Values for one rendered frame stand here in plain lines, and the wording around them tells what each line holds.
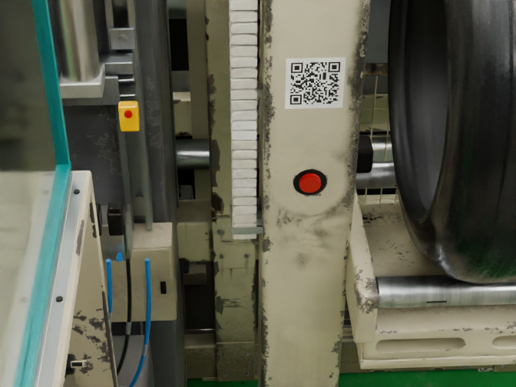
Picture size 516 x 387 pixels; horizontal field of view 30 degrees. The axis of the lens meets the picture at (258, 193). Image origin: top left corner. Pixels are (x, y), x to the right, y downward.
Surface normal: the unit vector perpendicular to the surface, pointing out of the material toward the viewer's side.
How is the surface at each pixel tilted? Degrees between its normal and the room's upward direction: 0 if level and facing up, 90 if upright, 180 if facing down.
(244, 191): 90
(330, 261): 90
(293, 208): 90
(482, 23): 60
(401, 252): 0
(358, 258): 0
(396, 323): 0
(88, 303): 90
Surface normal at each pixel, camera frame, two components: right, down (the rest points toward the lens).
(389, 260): 0.00, -0.79
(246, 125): 0.05, 0.61
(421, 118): 0.47, -0.15
